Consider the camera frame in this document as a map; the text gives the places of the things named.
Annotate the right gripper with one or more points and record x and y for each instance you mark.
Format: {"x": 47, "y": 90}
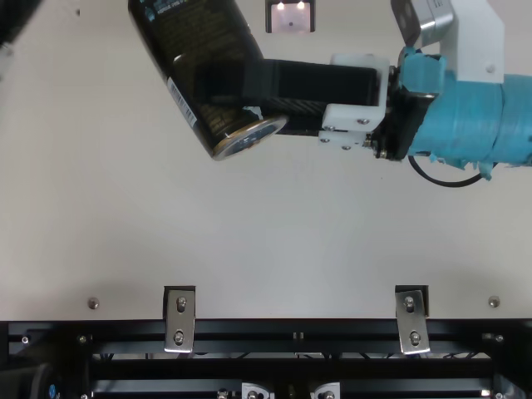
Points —
{"x": 465, "y": 120}

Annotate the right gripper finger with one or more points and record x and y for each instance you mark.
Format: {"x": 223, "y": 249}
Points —
{"x": 311, "y": 79}
{"x": 299, "y": 113}

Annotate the dark coffee bottle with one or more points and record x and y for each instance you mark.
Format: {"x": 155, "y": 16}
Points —
{"x": 195, "y": 41}

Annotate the small square scanner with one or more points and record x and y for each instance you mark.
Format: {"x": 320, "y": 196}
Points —
{"x": 290, "y": 16}

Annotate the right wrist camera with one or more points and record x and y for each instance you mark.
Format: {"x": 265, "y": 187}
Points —
{"x": 474, "y": 41}

